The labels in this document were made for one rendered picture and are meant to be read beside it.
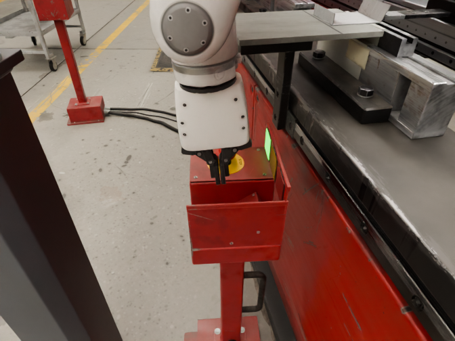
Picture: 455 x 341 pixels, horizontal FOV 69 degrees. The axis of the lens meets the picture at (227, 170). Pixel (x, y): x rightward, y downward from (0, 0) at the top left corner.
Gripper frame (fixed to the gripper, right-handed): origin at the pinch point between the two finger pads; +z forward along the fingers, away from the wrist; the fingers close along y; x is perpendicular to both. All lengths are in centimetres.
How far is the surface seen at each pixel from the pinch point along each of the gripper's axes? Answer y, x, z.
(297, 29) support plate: -16.4, -19.3, -14.7
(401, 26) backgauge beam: -52, -48, -4
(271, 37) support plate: -11.0, -14.8, -15.1
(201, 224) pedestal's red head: 3.9, 4.8, 7.2
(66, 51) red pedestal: 92, -174, 28
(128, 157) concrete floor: 58, -124, 79
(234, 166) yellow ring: -2.7, -8.5, 6.1
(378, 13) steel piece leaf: -33.1, -24.5, -14.5
